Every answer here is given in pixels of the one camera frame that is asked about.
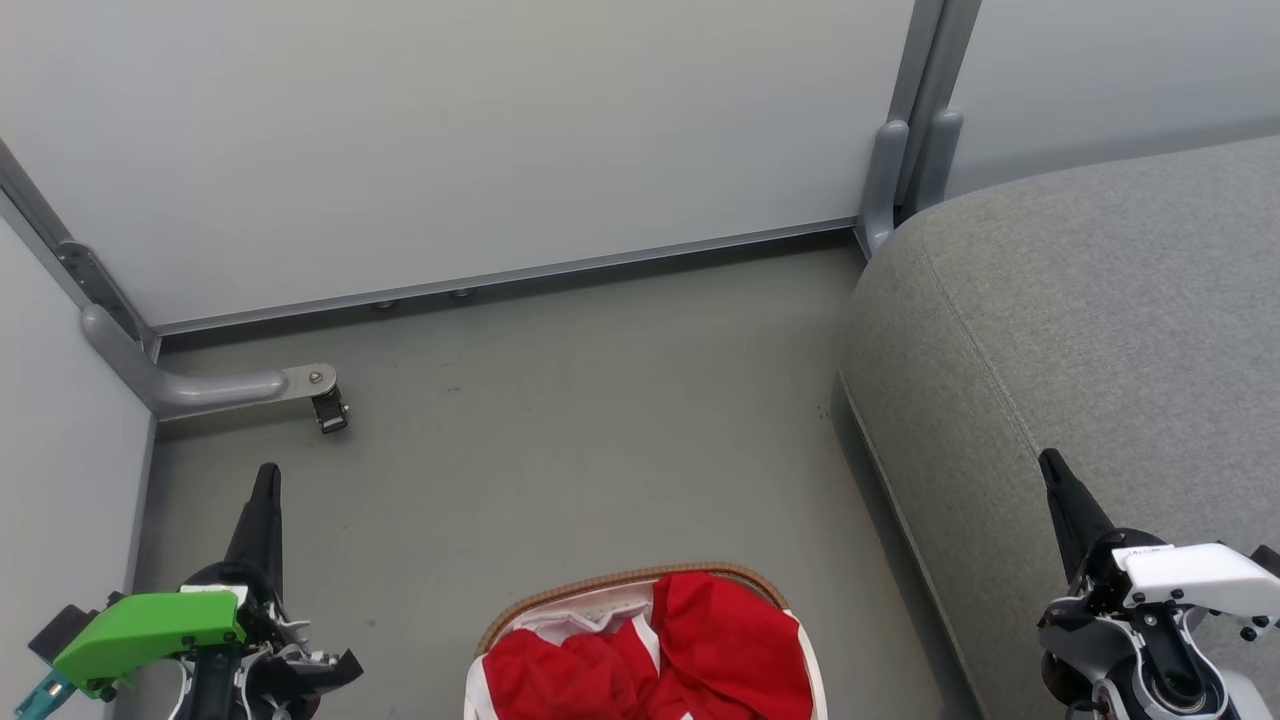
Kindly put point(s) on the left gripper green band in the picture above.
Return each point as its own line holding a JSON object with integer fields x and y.
{"x": 150, "y": 630}

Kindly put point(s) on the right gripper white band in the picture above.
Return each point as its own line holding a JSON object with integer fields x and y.
{"x": 1190, "y": 575}

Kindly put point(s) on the red and white garment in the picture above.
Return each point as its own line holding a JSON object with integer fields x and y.
{"x": 720, "y": 650}

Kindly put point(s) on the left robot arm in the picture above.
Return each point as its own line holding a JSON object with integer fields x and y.
{"x": 215, "y": 711}

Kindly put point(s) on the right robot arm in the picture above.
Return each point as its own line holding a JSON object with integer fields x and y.
{"x": 1150, "y": 680}

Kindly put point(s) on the grey fabric sofa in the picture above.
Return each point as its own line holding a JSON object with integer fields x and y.
{"x": 1050, "y": 330}

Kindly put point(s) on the small black caster wheel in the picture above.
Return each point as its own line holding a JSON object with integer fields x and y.
{"x": 330, "y": 412}

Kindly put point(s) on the wicker laundry basket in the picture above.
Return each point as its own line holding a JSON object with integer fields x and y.
{"x": 560, "y": 592}

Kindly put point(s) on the grey partition corner foot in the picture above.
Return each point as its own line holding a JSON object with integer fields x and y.
{"x": 884, "y": 180}
{"x": 938, "y": 160}

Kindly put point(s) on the grey partition foot bracket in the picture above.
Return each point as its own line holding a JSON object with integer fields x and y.
{"x": 200, "y": 388}

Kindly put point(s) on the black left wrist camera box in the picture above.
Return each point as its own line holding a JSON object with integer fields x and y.
{"x": 62, "y": 628}

